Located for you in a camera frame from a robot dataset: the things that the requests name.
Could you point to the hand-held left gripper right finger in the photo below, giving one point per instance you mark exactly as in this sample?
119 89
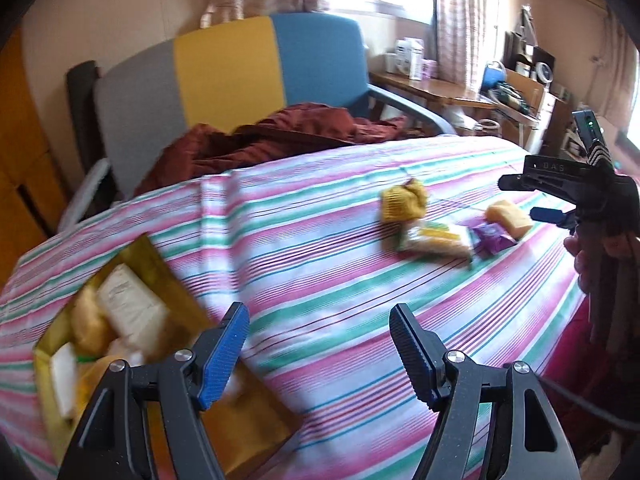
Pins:
416 360

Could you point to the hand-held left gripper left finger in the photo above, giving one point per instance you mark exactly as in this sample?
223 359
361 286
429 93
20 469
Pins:
222 355

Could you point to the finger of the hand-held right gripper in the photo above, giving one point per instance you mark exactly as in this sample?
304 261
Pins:
545 214
530 182

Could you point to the orange yellow snack packet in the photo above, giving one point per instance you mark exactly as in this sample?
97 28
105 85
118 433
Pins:
510 217

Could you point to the gold cardboard box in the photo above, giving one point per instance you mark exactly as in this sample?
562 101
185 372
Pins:
170 290

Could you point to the person's right hand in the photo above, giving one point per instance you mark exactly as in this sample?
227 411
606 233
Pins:
580 265

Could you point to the purple snack packet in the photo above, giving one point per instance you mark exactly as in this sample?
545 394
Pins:
492 237

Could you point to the white cabinet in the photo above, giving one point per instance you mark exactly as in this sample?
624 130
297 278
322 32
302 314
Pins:
547 120

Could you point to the glass jar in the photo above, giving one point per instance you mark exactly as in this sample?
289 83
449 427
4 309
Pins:
486 129

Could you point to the cream carton box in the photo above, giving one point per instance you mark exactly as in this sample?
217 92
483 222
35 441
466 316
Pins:
132 305

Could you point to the yellow green snack packet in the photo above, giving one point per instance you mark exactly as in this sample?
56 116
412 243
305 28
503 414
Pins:
435 240

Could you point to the blue bucket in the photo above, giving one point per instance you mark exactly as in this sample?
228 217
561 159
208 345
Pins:
492 77

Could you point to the black desk shelf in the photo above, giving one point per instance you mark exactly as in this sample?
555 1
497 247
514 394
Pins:
525 55

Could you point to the striped pink green blanket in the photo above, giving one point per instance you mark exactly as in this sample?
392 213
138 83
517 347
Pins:
325 270

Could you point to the yellow crinkled snack packet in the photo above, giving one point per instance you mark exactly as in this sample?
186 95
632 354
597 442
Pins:
402 202

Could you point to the wooden desk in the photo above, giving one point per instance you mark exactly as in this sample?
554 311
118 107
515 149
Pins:
430 90

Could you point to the red cloth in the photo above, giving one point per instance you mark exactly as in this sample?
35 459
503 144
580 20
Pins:
575 350

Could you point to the pink cup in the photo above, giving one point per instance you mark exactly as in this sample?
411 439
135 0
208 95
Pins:
428 69

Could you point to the white flat packet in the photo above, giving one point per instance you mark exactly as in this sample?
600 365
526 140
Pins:
64 380

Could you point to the white carton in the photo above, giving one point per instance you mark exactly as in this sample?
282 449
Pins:
411 57

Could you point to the maroon cloth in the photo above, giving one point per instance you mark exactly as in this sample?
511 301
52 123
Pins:
280 135

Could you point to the wooden wardrobe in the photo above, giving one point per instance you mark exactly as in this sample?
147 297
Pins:
25 160

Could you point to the black folded mat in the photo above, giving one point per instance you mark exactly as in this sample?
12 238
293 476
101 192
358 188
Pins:
82 110

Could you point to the grey yellow blue armchair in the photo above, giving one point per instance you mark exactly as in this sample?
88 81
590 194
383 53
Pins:
225 70

